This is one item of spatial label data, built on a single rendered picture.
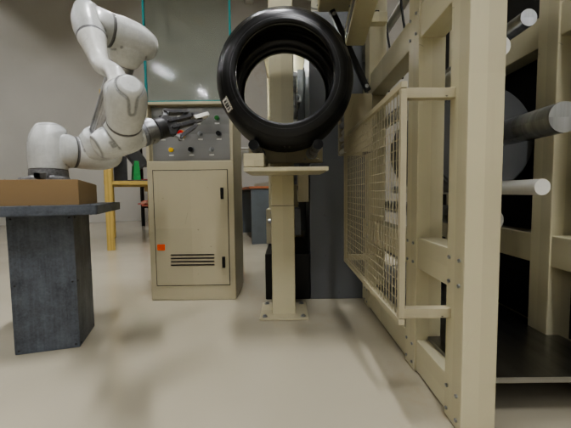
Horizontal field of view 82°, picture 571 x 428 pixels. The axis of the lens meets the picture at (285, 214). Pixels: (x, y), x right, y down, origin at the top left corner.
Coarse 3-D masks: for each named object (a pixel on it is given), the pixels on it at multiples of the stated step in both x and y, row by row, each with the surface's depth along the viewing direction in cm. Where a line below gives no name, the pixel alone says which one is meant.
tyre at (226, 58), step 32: (256, 32) 137; (288, 32) 159; (320, 32) 135; (224, 64) 137; (256, 64) 165; (320, 64) 164; (224, 96) 139; (256, 128) 139; (288, 128) 138; (320, 128) 140
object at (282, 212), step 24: (288, 0) 173; (288, 72) 176; (288, 96) 176; (288, 120) 177; (288, 192) 180; (288, 216) 181; (288, 240) 182; (288, 264) 183; (288, 288) 183; (288, 312) 184
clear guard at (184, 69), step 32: (160, 0) 204; (192, 0) 204; (224, 0) 204; (160, 32) 205; (192, 32) 205; (224, 32) 205; (160, 64) 206; (192, 64) 206; (160, 96) 208; (192, 96) 208
